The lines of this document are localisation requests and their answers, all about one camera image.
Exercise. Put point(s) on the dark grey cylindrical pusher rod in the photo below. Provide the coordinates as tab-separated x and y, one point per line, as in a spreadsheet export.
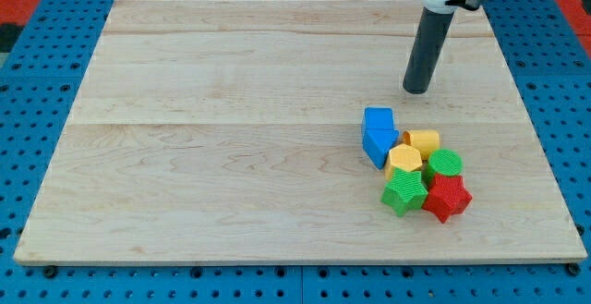
431	33

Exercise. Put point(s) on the green circle block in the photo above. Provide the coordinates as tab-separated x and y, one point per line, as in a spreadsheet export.
444	162

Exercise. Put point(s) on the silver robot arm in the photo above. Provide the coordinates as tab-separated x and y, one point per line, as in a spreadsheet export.
432	30

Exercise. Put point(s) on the blue cube block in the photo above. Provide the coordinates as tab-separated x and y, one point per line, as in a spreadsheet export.
377	118

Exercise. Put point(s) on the yellow half-cylinder block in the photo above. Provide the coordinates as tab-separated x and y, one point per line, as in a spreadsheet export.
426	141

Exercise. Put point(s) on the blue triangle block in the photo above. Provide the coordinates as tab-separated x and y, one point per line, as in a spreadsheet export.
377	143

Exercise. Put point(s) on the yellow hexagon block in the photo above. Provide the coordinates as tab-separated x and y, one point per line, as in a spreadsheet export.
404	157

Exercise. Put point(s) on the green star block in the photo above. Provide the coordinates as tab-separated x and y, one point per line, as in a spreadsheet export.
404	192

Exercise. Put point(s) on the red star block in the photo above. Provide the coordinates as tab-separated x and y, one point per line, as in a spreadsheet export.
447	196

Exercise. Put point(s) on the light wooden board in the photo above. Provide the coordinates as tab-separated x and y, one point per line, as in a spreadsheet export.
228	132

